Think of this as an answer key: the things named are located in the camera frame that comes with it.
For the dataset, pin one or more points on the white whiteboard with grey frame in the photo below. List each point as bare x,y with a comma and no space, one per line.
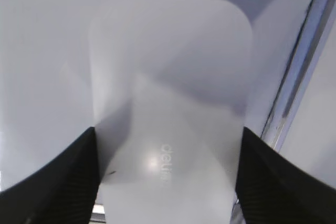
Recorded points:
46,86

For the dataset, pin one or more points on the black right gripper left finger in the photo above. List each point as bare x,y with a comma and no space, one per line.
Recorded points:
63,191

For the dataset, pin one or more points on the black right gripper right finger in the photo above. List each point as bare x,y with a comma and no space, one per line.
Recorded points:
270,189

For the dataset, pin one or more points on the white whiteboard eraser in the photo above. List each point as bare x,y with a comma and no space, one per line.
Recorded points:
170,80

